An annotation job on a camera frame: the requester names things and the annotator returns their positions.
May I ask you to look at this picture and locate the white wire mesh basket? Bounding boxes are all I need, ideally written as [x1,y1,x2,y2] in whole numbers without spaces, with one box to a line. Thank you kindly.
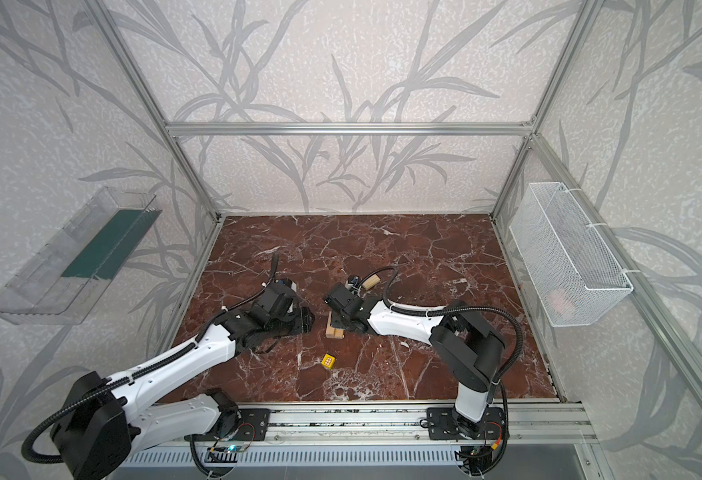
[509,182,634,327]

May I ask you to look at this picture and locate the black corrugated cable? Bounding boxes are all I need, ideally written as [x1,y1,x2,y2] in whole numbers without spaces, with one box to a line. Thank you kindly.
[20,253,281,464]
[356,265,525,385]

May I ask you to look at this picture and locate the clear plastic wall bin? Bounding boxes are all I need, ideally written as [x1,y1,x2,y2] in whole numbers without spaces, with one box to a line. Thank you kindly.
[0,187,162,326]

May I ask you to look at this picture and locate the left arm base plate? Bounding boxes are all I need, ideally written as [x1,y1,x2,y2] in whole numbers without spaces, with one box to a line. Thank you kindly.
[202,408,271,442]

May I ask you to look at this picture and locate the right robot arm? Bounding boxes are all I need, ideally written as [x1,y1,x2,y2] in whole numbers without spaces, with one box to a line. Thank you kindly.
[324,283,519,424]

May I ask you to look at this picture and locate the right black corrugated cable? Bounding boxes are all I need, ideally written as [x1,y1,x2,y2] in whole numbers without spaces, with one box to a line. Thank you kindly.
[356,265,525,385]

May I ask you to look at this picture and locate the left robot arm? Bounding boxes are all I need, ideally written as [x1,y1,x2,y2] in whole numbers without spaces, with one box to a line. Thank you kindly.
[50,280,315,479]

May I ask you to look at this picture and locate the left black corrugated cable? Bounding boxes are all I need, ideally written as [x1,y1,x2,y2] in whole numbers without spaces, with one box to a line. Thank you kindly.
[20,253,281,464]

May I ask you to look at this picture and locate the aluminium mounting rail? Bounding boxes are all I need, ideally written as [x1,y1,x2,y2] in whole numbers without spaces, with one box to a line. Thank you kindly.
[95,401,598,448]

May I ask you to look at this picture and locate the plain wooden block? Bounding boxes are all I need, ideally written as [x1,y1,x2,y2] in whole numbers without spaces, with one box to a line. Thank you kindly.
[325,320,345,340]
[361,274,381,291]

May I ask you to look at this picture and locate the yellow window block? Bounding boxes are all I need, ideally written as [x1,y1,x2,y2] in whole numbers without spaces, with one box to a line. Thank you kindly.
[321,354,336,369]

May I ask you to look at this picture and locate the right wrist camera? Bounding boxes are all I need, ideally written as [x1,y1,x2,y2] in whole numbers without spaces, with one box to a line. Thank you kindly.
[346,275,363,292]

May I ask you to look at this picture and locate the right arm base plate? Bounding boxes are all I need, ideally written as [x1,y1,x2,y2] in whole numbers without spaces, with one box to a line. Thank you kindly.
[420,406,506,441]

